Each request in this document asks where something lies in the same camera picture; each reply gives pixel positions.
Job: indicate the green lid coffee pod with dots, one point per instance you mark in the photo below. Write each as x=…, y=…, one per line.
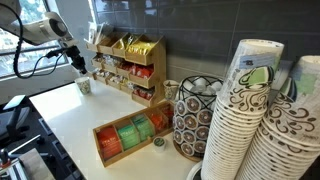
x=159, y=142

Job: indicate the grey metal plate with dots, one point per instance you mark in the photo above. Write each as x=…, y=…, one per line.
x=35, y=166

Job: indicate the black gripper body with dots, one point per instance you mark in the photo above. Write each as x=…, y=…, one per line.
x=75, y=55

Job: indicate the white pods pile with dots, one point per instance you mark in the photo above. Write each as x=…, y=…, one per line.
x=203, y=86

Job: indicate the wooden condiment rack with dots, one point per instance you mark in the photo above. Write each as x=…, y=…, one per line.
x=160, y=66

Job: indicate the brown sugar packets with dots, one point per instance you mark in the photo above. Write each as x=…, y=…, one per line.
x=97, y=60

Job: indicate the glass window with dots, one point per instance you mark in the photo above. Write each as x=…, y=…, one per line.
x=33, y=8

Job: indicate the tall paper cup stack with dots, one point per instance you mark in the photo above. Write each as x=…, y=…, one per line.
x=290, y=126
x=240, y=110

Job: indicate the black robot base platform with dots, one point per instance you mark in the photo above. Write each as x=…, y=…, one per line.
x=56, y=156

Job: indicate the black camera stand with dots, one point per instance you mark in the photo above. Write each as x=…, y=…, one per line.
x=15, y=123

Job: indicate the white stir stick packets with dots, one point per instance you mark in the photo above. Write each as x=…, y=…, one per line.
x=96, y=33

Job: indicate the red tea packets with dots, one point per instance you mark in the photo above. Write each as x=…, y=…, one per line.
x=168, y=113
x=108, y=143

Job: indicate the orange tea packets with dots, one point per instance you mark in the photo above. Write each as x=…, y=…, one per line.
x=158, y=120

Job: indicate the clear white packets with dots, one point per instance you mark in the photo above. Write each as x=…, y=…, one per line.
x=111, y=60

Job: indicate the yellow sweetener packets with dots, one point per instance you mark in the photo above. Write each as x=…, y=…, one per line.
x=126, y=41
x=141, y=48

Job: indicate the wrapped paper cup stack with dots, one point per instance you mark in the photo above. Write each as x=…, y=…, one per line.
x=283, y=80

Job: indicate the patterned paper cup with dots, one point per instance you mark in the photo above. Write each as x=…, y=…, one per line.
x=83, y=86
x=170, y=90

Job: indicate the wooden tea box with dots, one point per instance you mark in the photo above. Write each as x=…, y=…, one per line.
x=133, y=150

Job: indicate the red sugar packets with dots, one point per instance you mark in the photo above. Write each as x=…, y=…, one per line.
x=143, y=71
x=125, y=66

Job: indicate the light green tea packets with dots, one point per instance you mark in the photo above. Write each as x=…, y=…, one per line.
x=143, y=126

